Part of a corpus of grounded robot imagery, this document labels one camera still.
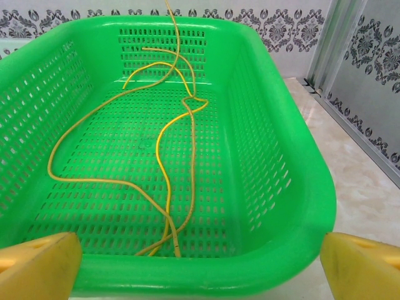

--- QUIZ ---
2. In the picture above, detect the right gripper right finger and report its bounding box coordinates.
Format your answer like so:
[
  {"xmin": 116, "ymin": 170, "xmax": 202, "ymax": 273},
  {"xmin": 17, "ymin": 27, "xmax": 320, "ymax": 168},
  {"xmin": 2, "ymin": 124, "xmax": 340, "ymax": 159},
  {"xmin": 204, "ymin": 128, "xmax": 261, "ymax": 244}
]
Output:
[{"xmin": 321, "ymin": 231, "xmax": 400, "ymax": 300}]

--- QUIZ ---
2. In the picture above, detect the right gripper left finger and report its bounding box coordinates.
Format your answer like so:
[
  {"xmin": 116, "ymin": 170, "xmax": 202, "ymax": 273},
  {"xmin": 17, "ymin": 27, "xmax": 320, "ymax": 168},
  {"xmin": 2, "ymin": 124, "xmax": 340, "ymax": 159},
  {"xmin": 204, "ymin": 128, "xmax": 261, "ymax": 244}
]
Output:
[{"xmin": 0, "ymin": 232, "xmax": 83, "ymax": 300}]

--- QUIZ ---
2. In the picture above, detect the aluminium frame post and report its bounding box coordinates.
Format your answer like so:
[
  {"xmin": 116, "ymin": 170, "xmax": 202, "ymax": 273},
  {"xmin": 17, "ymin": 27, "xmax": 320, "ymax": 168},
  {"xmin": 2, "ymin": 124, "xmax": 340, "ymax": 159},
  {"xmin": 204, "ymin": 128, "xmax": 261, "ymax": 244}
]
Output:
[{"xmin": 306, "ymin": 0, "xmax": 369, "ymax": 98}]

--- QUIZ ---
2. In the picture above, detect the bright green plastic basket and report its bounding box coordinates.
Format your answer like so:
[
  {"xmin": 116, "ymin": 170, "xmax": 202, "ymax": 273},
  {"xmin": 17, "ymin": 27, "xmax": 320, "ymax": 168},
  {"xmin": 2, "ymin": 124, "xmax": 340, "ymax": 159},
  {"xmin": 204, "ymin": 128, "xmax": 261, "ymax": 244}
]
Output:
[{"xmin": 0, "ymin": 14, "xmax": 339, "ymax": 298}]

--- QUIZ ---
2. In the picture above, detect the aluminium side rail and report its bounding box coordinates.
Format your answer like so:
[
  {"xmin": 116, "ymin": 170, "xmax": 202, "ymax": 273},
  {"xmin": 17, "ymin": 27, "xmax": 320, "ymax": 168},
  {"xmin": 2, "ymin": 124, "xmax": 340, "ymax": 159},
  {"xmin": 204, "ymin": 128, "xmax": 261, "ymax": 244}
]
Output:
[{"xmin": 320, "ymin": 93, "xmax": 400, "ymax": 185}]

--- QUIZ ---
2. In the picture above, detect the yellow cable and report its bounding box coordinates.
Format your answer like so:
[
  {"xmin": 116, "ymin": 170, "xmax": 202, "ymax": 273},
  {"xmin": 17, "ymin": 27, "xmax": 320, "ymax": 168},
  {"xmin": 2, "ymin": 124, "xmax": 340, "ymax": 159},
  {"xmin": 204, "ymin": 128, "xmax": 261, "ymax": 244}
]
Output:
[
  {"xmin": 122, "ymin": 61, "xmax": 209, "ymax": 257},
  {"xmin": 136, "ymin": 46, "xmax": 198, "ymax": 257},
  {"xmin": 47, "ymin": 0, "xmax": 182, "ymax": 259}
]

